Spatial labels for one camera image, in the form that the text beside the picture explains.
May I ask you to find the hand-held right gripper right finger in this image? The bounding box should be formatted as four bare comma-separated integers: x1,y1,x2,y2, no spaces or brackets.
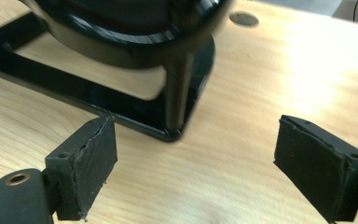
272,114,358,224

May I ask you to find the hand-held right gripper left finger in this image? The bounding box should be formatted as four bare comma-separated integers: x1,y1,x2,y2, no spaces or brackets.
44,115,119,222

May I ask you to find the red and black two-tier rack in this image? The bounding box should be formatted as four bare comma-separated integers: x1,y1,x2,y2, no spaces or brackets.
0,0,234,144

